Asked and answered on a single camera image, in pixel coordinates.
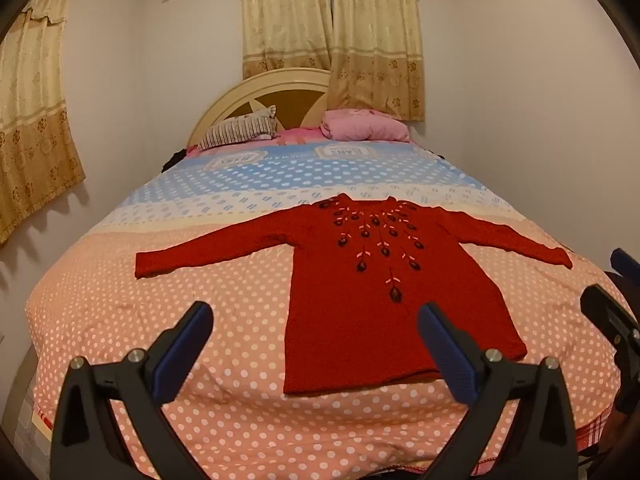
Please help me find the pink pillow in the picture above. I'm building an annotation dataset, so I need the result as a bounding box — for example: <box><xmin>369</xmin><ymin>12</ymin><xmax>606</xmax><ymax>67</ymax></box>
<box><xmin>320</xmin><ymin>108</ymin><xmax>412</xmax><ymax>143</ymax></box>

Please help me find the beige patterned narrow curtain panel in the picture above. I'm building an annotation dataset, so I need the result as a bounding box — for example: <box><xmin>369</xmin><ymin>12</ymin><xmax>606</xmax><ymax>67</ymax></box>
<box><xmin>239</xmin><ymin>0</ymin><xmax>335</xmax><ymax>81</ymax></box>

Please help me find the dark cloth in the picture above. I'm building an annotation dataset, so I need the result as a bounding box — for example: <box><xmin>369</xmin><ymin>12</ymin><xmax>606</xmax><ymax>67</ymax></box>
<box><xmin>162</xmin><ymin>144</ymin><xmax>200</xmax><ymax>172</ymax></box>

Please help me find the beige patterned long curtain panel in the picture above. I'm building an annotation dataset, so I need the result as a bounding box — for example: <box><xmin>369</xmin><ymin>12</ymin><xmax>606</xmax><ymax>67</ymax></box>
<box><xmin>326</xmin><ymin>0</ymin><xmax>427</xmax><ymax>123</ymax></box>

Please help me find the cream wooden headboard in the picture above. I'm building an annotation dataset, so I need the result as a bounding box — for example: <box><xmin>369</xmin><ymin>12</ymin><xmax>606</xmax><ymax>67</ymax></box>
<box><xmin>186</xmin><ymin>67</ymin><xmax>332</xmax><ymax>149</ymax></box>

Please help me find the striped pillow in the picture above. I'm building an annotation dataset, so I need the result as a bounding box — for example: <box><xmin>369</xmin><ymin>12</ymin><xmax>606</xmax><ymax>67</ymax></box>
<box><xmin>197</xmin><ymin>105</ymin><xmax>279</xmax><ymax>152</ymax></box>

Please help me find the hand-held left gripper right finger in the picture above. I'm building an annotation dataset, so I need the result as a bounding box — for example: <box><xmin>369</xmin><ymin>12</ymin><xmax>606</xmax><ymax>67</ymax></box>
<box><xmin>417</xmin><ymin>302</ymin><xmax>581</xmax><ymax>480</ymax></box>

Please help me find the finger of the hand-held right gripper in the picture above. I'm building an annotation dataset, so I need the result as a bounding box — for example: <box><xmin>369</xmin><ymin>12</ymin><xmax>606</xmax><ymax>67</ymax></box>
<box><xmin>579</xmin><ymin>284</ymin><xmax>640</xmax><ymax>348</ymax></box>
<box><xmin>610</xmin><ymin>248</ymin><xmax>640</xmax><ymax>282</ymax></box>

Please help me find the red knitted sweater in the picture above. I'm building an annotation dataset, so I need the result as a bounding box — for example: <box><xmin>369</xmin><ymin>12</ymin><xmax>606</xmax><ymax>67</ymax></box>
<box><xmin>135</xmin><ymin>192</ymin><xmax>574</xmax><ymax>396</ymax></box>

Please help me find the polka-dot bedspread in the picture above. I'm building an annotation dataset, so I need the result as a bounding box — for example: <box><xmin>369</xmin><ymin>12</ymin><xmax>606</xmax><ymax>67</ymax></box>
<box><xmin>27</xmin><ymin>139</ymin><xmax>617</xmax><ymax>476</ymax></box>

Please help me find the beige patterned side curtain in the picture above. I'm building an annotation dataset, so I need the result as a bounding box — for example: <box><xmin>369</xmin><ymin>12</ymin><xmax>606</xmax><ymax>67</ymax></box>
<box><xmin>0</xmin><ymin>0</ymin><xmax>87</xmax><ymax>247</ymax></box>

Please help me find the plaid cloth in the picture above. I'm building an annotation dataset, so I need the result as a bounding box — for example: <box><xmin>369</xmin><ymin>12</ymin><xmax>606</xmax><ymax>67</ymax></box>
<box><xmin>574</xmin><ymin>404</ymin><xmax>614</xmax><ymax>454</ymax></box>

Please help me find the pink bed sheet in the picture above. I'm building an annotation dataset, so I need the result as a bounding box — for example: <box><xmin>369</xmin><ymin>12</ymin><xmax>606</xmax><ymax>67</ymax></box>
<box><xmin>272</xmin><ymin>126</ymin><xmax>331</xmax><ymax>147</ymax></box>

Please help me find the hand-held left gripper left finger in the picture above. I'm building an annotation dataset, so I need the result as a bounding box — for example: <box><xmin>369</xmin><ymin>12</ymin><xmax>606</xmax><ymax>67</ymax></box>
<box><xmin>50</xmin><ymin>301</ymin><xmax>216</xmax><ymax>480</ymax></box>

